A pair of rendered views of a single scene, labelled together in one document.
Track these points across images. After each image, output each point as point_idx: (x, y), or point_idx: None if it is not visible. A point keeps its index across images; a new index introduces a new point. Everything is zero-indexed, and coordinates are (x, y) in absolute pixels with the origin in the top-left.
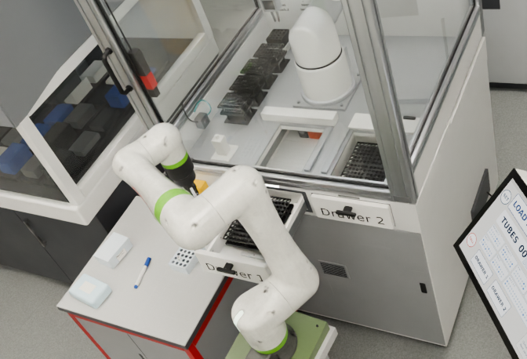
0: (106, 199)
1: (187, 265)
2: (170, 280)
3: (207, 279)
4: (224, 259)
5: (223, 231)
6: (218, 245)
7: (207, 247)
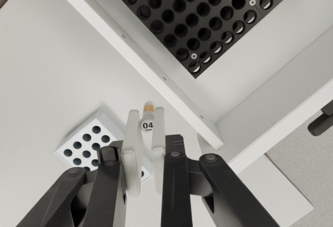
0: None
1: (144, 167)
2: (142, 200)
3: (191, 130)
4: (323, 105)
5: (147, 62)
6: (181, 93)
7: (94, 104)
